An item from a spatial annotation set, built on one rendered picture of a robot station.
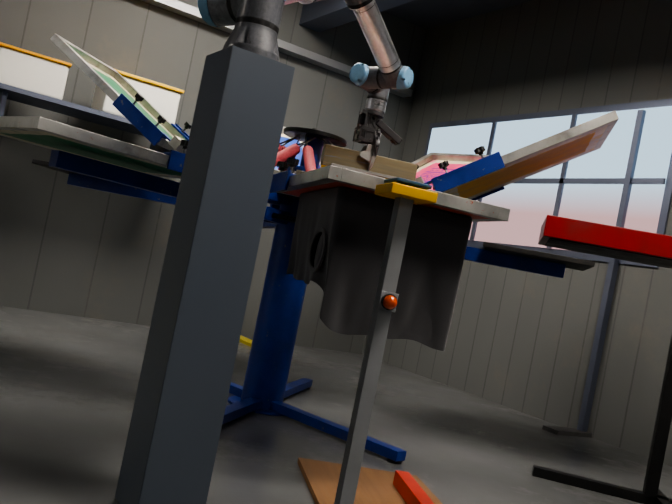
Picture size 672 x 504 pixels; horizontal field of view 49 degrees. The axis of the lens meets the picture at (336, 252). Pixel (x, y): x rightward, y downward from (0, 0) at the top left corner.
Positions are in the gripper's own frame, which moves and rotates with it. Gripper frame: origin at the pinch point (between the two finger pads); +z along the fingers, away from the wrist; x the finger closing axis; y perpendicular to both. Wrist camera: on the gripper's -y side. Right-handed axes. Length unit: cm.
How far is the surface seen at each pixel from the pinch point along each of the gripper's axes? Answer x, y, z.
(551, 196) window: -204, -203, -44
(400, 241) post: 73, 11, 28
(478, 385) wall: -241, -196, 100
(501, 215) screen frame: 54, -27, 13
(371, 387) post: 73, 11, 67
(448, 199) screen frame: 54, -9, 12
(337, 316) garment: 44, 15, 52
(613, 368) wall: -133, -225, 63
